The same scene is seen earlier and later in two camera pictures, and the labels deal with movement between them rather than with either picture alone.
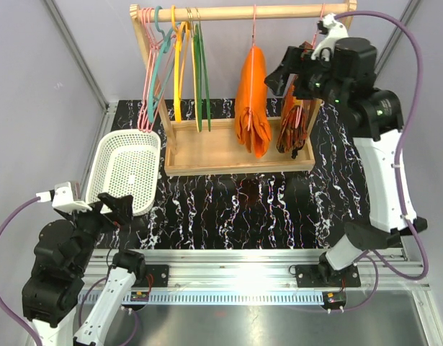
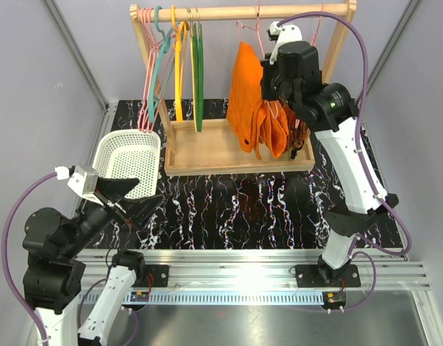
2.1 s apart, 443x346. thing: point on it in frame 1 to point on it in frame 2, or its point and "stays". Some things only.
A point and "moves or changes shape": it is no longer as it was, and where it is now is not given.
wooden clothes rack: (213, 147) stays
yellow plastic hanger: (178, 34) stays
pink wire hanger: (300, 108) stays
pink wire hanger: (253, 60) to (274, 114)
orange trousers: (252, 120) moves or changes shape
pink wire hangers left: (145, 120) stays
